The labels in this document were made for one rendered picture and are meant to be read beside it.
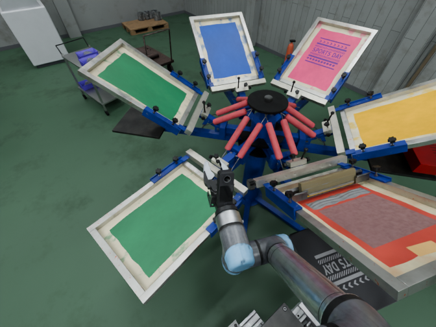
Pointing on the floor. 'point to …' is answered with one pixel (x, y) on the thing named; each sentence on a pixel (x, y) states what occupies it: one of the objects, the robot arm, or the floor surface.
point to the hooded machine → (34, 30)
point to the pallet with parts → (147, 22)
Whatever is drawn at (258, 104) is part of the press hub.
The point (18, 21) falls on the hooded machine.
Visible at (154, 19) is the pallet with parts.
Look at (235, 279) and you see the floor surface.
